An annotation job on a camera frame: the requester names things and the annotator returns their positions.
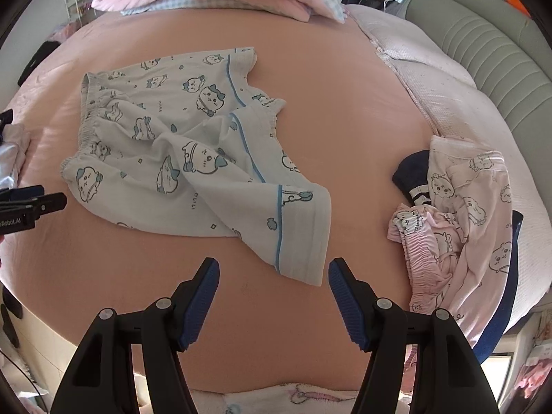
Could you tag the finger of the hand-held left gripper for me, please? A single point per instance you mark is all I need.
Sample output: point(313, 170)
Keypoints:
point(43, 205)
point(21, 193)

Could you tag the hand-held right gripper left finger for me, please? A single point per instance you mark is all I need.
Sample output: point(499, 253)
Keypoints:
point(202, 302)

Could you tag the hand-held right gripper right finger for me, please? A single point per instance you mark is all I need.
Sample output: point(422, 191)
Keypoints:
point(345, 302)

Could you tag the white cartoon print shorts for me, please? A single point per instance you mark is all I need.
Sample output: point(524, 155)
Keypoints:
point(194, 138)

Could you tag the white folded garment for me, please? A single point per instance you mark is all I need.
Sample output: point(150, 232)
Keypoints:
point(13, 155)

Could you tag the pink cartoon print pajama shorts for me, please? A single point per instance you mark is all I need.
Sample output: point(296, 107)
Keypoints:
point(422, 241)

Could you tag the black bag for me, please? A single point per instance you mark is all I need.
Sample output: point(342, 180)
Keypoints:
point(43, 54)

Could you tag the navy white striped garment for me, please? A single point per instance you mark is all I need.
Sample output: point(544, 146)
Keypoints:
point(409, 172)

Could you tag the dark blue cloth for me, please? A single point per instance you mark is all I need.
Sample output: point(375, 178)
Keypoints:
point(504, 302)

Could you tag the pink cartoon print pajama top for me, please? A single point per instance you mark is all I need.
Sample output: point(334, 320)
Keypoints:
point(474, 189)

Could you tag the pink bed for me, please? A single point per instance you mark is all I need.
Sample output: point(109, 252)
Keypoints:
point(323, 95)

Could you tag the pale pink quilted blanket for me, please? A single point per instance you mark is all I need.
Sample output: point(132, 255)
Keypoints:
point(431, 77)

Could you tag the grey padded headboard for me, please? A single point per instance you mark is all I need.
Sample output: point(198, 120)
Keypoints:
point(496, 43)

